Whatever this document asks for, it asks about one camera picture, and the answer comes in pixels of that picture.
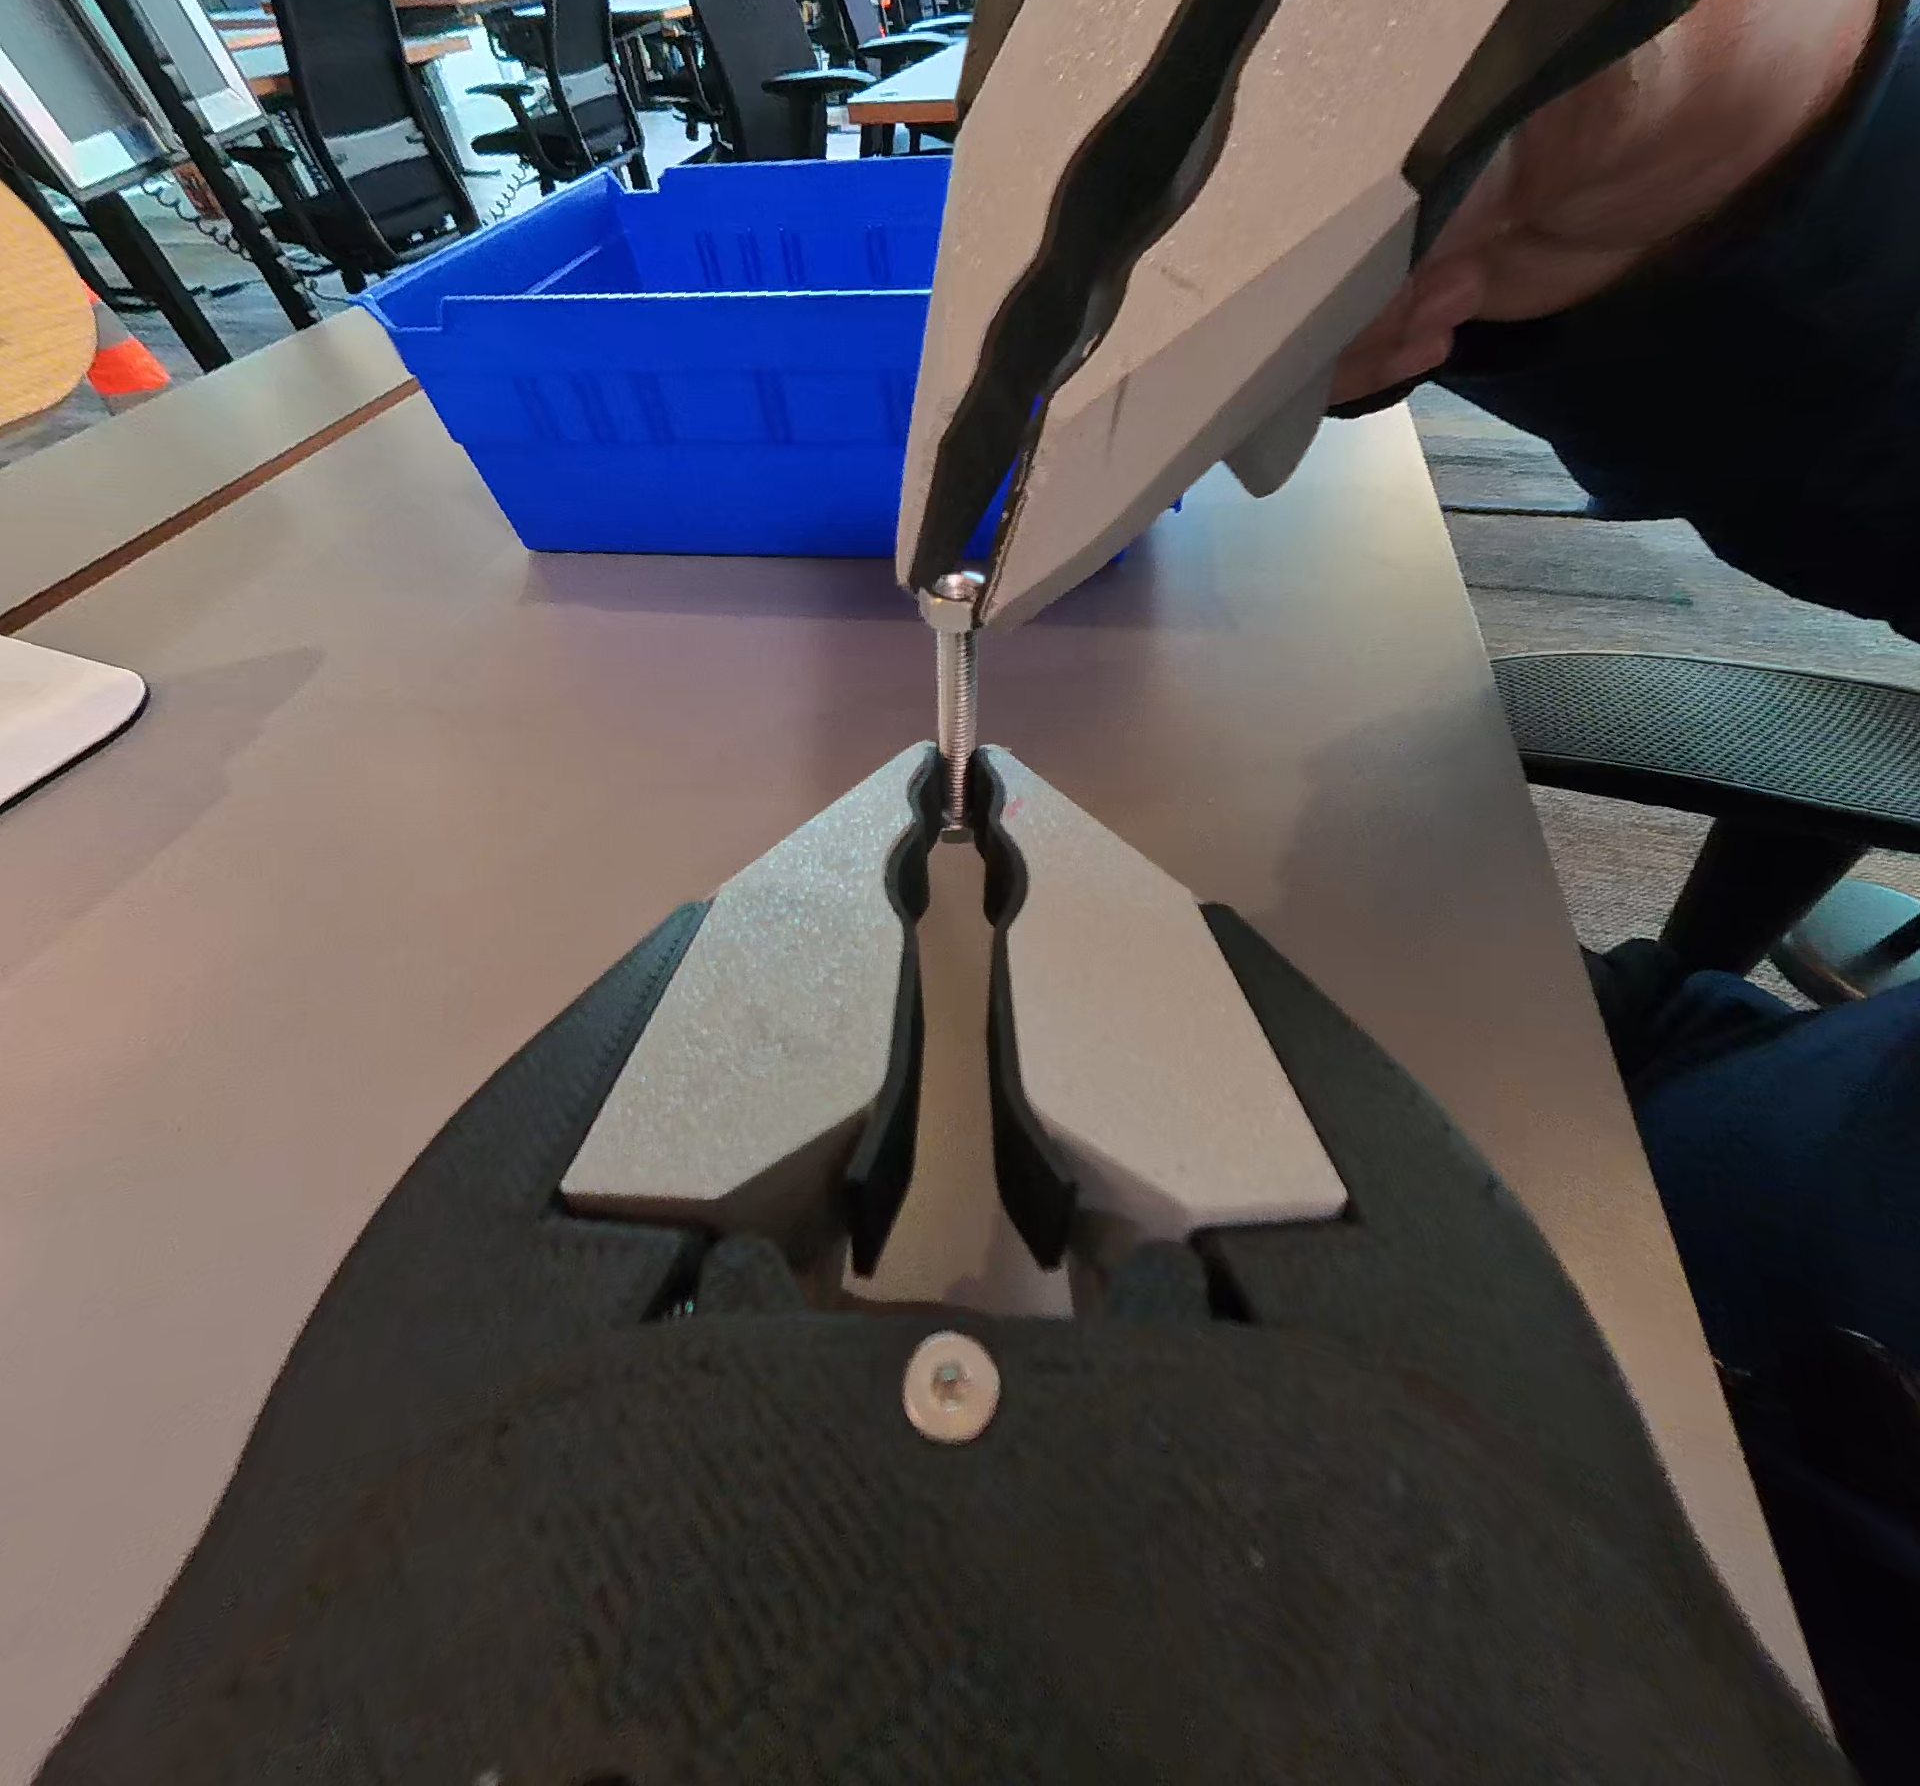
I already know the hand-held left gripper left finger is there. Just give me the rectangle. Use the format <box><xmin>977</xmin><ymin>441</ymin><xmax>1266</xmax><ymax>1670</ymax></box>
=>
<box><xmin>559</xmin><ymin>743</ymin><xmax>942</xmax><ymax>1274</ymax></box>

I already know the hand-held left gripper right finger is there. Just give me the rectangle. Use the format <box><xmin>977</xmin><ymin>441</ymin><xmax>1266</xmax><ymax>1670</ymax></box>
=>
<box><xmin>975</xmin><ymin>744</ymin><xmax>1350</xmax><ymax>1274</ymax></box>

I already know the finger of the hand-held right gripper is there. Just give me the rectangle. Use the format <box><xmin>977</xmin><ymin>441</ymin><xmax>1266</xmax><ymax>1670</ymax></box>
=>
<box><xmin>975</xmin><ymin>0</ymin><xmax>1602</xmax><ymax>627</ymax></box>
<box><xmin>896</xmin><ymin>0</ymin><xmax>1279</xmax><ymax>602</ymax></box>

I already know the blue plastic bin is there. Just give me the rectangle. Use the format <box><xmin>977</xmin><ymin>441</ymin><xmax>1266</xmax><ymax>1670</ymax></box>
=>
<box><xmin>356</xmin><ymin>155</ymin><xmax>1188</xmax><ymax>589</ymax></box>

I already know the steel hex bolt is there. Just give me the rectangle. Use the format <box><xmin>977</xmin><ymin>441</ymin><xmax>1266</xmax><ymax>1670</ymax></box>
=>
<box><xmin>917</xmin><ymin>567</ymin><xmax>993</xmax><ymax>831</ymax></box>

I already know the person's right forearm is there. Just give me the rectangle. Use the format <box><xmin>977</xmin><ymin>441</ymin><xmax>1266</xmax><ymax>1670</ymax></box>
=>
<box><xmin>1433</xmin><ymin>0</ymin><xmax>1920</xmax><ymax>618</ymax></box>

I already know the person's right hand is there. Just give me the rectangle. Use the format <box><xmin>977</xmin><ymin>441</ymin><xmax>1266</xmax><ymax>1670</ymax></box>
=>
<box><xmin>1327</xmin><ymin>0</ymin><xmax>1890</xmax><ymax>412</ymax></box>

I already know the grey background table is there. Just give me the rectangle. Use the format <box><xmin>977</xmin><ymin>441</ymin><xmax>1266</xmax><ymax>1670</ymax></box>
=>
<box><xmin>845</xmin><ymin>36</ymin><xmax>971</xmax><ymax>161</ymax></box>

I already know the grey mesh office chair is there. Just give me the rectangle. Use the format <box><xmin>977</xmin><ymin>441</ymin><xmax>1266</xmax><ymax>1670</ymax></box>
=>
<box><xmin>1490</xmin><ymin>651</ymin><xmax>1920</xmax><ymax>1011</ymax></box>

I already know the row of black office chairs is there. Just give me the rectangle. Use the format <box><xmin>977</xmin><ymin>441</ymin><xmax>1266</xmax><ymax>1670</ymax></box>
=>
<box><xmin>188</xmin><ymin>0</ymin><xmax>1004</xmax><ymax>295</ymax></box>

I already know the grey panel on stand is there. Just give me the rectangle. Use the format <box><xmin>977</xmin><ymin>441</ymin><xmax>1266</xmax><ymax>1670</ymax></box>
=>
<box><xmin>38</xmin><ymin>0</ymin><xmax>322</xmax><ymax>330</ymax></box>
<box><xmin>0</xmin><ymin>0</ymin><xmax>234</xmax><ymax>375</ymax></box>

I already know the orange traffic cone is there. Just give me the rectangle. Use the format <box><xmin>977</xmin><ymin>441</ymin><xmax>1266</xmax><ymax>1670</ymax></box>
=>
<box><xmin>85</xmin><ymin>290</ymin><xmax>173</xmax><ymax>398</ymax></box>

